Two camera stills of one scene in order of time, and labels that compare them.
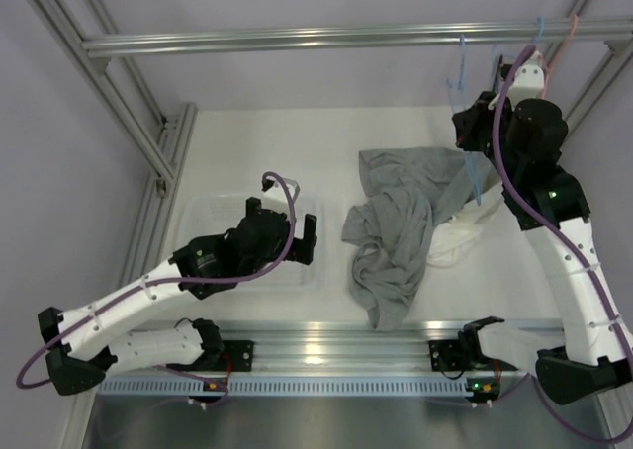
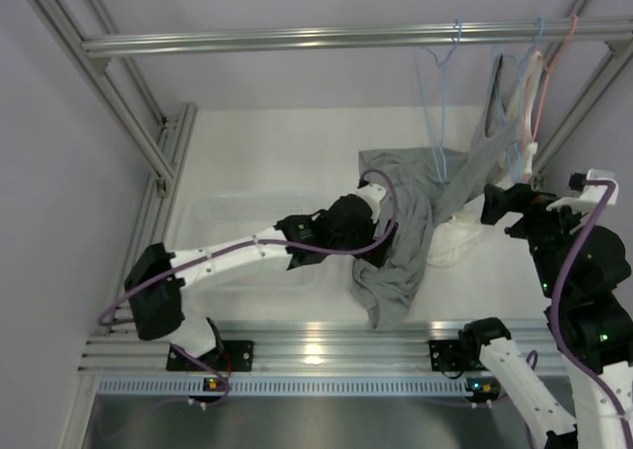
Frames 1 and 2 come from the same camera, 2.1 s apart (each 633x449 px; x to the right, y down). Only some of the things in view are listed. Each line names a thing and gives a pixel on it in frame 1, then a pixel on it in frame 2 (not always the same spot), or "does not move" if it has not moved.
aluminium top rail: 475,35 does not move
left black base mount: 236,355 does not move
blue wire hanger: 468,154 → 418,50
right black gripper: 469,121 → 520,198
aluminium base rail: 331,343 does not move
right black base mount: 449,355 does not move
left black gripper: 300,250 → 382,251
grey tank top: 406,192 does not move
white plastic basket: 214,215 does not move
